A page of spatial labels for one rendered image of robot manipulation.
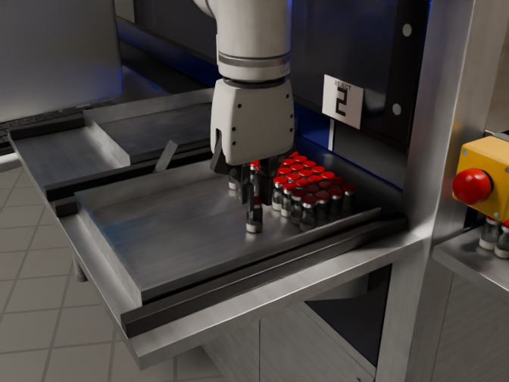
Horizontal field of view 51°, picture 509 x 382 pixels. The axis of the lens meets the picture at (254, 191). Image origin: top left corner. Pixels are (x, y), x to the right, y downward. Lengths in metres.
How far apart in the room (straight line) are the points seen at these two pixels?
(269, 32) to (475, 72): 0.24
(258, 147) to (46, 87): 0.90
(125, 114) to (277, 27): 0.61
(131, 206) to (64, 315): 1.27
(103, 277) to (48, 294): 1.50
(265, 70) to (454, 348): 0.57
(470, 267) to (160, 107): 0.73
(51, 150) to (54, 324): 1.07
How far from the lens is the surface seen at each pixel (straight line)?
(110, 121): 1.15
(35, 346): 1.96
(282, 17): 0.60
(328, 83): 0.82
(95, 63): 1.51
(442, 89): 0.67
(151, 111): 1.17
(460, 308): 0.90
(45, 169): 0.97
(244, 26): 0.59
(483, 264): 0.73
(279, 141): 0.67
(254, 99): 0.62
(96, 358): 1.86
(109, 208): 0.81
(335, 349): 1.02
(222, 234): 0.72
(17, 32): 1.43
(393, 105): 0.73
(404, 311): 0.83
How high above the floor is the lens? 1.27
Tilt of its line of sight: 28 degrees down
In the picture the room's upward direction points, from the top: straight up
